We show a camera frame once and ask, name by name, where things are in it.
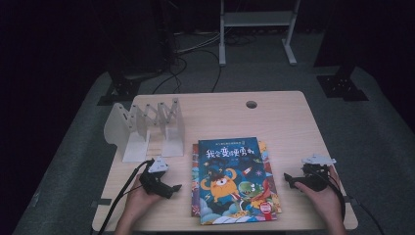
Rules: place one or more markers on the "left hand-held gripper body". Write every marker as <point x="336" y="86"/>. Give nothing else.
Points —
<point x="153" y="182"/>

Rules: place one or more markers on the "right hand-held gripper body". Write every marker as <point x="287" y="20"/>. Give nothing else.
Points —
<point x="316" y="178"/>

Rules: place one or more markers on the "light blue animals picture book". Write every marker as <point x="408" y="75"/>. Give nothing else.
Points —
<point x="269" y="169"/>

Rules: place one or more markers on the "white expandable book rack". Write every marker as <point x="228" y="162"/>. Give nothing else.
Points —
<point x="135" y="130"/>

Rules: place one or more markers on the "dark blue monster picture book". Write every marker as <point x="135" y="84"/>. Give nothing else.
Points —
<point x="233" y="182"/>

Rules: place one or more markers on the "person's left hand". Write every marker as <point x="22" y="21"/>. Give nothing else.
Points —
<point x="138" y="202"/>

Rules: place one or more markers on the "person's right hand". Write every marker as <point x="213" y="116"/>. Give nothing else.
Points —
<point x="328" y="204"/>

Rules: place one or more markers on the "grey tape strip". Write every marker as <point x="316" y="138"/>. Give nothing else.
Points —
<point x="101" y="202"/>
<point x="343" y="199"/>

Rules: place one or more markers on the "white metal stand frame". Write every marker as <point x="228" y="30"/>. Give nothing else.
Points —
<point x="257" y="18"/>

